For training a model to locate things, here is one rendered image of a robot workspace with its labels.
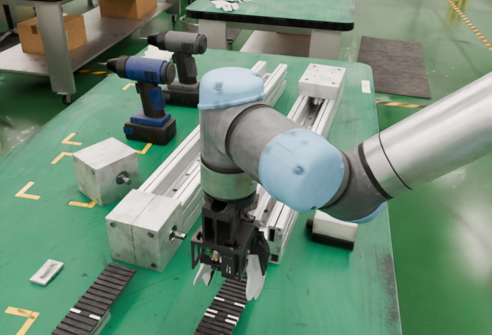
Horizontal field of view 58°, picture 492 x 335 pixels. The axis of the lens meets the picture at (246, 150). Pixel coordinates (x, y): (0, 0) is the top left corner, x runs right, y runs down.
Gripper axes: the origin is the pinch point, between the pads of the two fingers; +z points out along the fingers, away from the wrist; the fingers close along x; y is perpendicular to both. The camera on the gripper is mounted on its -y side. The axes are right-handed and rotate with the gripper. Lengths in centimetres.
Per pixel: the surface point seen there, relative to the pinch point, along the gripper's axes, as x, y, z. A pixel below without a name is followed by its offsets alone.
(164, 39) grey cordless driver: -45, -66, -15
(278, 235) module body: 4.1, -12.2, -1.1
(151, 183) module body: -22.3, -15.2, -3.6
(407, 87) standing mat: 37, -311, 81
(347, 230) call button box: 15.4, -19.2, 0.0
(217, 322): -0.1, 6.5, 1.7
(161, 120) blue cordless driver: -35, -43, -2
